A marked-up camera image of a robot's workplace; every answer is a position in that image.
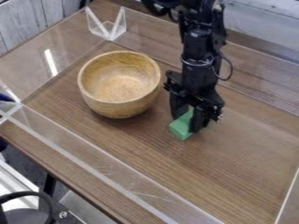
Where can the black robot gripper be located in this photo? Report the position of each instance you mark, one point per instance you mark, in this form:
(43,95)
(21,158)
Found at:
(193,88)

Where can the clear acrylic corner bracket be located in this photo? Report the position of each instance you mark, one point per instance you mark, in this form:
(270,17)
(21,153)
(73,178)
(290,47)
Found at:
(107,30)

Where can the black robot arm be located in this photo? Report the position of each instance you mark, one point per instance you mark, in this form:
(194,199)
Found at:
(201,20)

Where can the brown wooden bowl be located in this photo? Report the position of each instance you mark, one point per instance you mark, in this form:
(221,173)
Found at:
(119,83)

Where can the black table leg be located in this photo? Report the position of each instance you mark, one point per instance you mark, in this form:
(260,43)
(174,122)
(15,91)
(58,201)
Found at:
(50,184)

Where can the clear acrylic tray wall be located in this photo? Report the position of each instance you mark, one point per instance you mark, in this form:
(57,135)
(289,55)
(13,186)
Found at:
(121,191)

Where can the black metal bracket with screw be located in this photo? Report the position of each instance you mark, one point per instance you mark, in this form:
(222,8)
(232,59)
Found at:
(62,214)

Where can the green rectangular block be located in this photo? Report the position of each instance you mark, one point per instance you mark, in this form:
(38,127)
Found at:
(180,126)

